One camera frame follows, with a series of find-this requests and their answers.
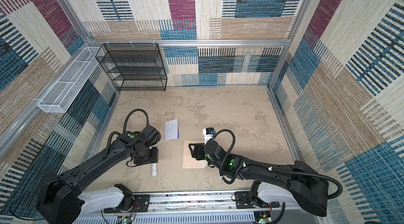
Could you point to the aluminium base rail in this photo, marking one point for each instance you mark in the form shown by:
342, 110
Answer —
203, 207

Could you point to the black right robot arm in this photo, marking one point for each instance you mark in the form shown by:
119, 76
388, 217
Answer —
308, 188

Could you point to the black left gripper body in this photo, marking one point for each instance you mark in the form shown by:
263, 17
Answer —
152, 156

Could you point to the white wire mesh basket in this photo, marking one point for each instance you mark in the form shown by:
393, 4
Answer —
62, 94

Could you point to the white glue stick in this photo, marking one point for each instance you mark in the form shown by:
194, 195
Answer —
154, 169

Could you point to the blue floral letter paper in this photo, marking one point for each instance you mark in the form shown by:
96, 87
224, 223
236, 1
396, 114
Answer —
171, 130

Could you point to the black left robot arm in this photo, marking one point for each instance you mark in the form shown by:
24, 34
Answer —
58, 199

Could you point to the black wire shelf rack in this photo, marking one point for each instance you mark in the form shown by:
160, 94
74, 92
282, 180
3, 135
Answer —
133, 67

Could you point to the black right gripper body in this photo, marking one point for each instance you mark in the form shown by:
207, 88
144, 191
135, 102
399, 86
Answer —
200, 152

